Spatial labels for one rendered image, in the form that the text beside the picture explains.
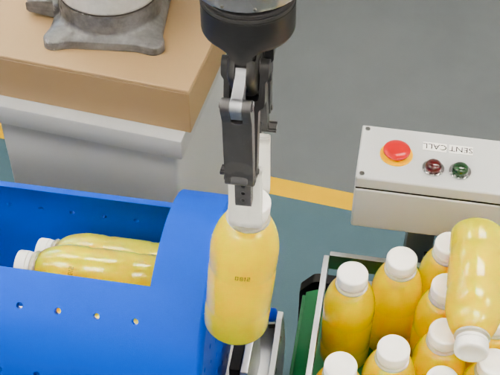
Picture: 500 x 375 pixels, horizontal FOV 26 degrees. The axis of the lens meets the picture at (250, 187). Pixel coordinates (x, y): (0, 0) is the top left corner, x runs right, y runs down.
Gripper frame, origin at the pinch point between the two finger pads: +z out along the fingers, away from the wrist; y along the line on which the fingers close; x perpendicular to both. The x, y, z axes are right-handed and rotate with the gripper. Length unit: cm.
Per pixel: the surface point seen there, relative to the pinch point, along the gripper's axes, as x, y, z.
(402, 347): 16.0, -11.1, 34.7
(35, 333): -23.4, 0.9, 25.1
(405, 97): 15, -179, 129
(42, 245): -28.6, -16.2, 29.8
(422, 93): 20, -181, 129
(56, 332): -21.1, 0.7, 24.7
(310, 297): 3, -31, 51
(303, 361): 4, -20, 52
